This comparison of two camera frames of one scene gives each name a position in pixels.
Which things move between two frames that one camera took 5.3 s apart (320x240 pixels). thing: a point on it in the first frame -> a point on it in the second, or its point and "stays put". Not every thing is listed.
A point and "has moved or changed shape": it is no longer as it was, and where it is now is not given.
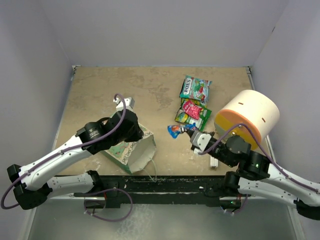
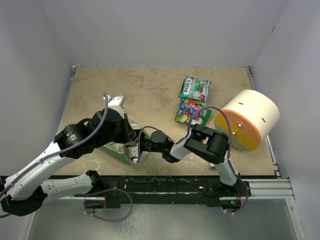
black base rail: [121, 192] stays put
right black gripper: [190, 132] -> [142, 136]
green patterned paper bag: [135, 154] has moved or changed shape
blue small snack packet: [175, 130] -> [185, 105]
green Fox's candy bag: [181, 116] stays put
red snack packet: [191, 109] stays put
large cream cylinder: [251, 114] stays put
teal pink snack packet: [195, 88] stays put
